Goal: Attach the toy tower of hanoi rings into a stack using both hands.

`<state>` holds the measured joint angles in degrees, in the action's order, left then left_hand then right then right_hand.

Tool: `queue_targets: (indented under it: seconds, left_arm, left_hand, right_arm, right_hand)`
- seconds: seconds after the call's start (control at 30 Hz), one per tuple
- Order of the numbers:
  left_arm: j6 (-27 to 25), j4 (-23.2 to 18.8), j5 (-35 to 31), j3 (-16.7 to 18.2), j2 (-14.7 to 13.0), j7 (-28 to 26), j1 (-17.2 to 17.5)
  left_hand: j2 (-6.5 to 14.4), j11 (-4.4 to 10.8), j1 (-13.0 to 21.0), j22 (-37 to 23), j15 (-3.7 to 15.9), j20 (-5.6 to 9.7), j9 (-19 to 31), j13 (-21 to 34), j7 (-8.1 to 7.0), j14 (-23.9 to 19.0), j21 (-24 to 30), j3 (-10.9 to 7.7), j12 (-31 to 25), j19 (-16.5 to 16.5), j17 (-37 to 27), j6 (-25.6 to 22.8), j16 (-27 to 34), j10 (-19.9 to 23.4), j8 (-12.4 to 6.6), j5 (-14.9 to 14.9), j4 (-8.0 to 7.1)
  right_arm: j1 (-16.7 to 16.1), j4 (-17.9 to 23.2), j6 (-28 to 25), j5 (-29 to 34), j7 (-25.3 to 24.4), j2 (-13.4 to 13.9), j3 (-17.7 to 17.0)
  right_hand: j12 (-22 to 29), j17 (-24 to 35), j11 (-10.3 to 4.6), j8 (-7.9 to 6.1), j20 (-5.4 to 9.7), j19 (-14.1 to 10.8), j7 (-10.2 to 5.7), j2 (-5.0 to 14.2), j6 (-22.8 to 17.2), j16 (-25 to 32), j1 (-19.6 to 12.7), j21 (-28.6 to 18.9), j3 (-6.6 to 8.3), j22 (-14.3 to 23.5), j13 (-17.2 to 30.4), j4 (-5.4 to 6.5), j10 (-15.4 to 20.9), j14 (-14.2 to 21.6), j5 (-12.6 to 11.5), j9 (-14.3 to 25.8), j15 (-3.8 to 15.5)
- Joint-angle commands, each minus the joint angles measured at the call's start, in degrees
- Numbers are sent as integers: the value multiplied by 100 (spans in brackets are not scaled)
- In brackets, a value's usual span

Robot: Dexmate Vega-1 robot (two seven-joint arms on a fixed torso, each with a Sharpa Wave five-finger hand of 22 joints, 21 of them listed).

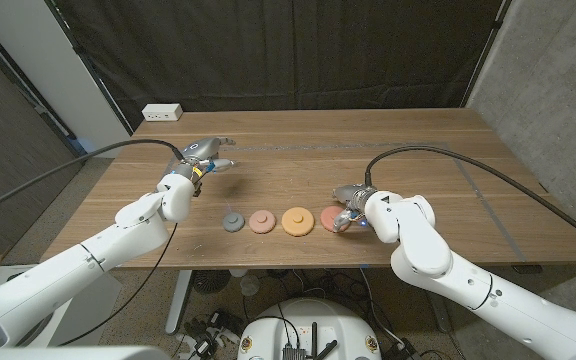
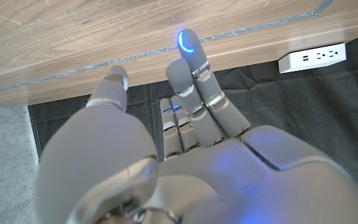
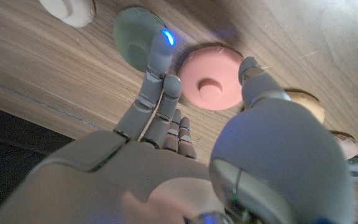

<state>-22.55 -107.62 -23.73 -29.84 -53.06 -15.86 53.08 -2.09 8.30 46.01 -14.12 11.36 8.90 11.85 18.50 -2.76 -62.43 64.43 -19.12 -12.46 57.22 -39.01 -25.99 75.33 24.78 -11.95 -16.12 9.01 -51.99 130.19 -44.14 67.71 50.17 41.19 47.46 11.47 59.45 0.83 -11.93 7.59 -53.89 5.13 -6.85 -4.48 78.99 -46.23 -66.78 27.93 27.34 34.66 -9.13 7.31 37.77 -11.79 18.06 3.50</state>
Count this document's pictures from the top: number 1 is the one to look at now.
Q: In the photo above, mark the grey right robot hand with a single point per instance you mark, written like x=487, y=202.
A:
x=355, y=194

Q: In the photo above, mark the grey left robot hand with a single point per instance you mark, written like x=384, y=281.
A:
x=203, y=146

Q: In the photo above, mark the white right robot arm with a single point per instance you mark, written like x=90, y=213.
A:
x=468, y=285

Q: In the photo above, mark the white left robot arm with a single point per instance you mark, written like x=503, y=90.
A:
x=68, y=265

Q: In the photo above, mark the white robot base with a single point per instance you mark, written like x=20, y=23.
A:
x=313, y=315

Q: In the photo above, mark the white power strip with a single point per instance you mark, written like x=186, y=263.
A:
x=162, y=112

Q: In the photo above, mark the grey tape outline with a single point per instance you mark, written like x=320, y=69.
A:
x=293, y=147

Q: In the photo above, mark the grey table leg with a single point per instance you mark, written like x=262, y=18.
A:
x=430, y=285

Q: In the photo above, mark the black backdrop curtain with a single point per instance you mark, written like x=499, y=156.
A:
x=293, y=50

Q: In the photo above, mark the black floor fan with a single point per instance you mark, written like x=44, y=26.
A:
x=211, y=281

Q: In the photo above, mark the clear plastic cup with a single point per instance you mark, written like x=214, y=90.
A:
x=250, y=285

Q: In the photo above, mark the white table leg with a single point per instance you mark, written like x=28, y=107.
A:
x=178, y=300

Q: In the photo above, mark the black floor power strip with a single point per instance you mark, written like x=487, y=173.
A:
x=403, y=350

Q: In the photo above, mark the black power adapter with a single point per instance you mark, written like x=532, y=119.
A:
x=203, y=347

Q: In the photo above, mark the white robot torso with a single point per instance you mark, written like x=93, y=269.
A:
x=68, y=354

